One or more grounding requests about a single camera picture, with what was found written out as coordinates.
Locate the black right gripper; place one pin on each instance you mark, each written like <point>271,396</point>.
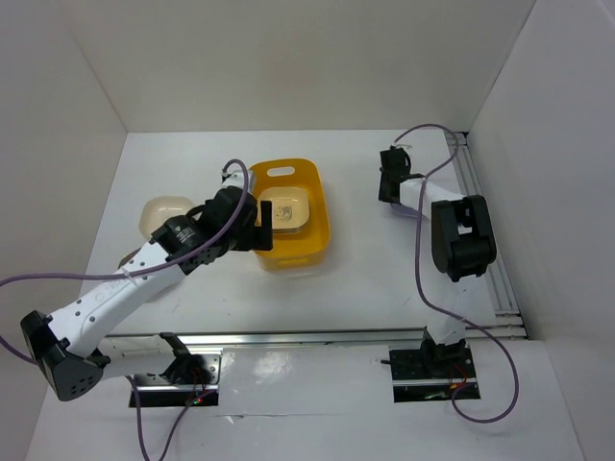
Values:
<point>381,192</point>

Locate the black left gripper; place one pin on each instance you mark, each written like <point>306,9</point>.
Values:
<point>258,237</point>

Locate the cream panda plate front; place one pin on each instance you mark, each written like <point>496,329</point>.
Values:
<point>290,208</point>

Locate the cream panda plate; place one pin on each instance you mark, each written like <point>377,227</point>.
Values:
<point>290,208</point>
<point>159,209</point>

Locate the purple panda plate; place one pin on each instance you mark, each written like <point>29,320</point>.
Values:
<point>405,211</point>

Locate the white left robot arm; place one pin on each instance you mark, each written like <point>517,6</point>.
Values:
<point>72,346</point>

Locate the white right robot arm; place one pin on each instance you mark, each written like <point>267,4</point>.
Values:
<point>448,316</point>

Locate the yellow plastic bin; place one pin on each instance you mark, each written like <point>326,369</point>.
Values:
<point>308,246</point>

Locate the brown panda plate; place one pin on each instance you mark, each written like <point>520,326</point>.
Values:
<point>127,258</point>

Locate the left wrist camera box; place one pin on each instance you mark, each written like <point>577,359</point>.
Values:
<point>237,178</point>

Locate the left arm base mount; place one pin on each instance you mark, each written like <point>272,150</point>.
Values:
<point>187,377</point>

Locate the aluminium table edge rail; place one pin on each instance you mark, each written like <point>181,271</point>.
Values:
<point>302,338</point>

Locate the aluminium side rail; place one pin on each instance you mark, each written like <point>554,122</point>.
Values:
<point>478,254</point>

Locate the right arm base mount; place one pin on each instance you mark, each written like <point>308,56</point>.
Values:
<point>432,372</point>

